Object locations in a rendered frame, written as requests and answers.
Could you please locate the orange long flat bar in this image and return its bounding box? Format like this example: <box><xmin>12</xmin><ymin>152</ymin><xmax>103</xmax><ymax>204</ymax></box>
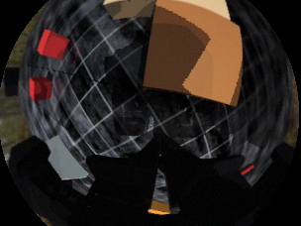
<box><xmin>150</xmin><ymin>200</ymin><xmax>170</xmax><ymax>215</ymax></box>

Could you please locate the red square block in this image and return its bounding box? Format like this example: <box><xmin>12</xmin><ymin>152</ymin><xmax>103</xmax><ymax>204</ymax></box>
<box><xmin>29</xmin><ymin>77</ymin><xmax>52</xmax><ymax>101</ymax></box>
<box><xmin>37</xmin><ymin>30</ymin><xmax>70</xmax><ymax>58</ymax></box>

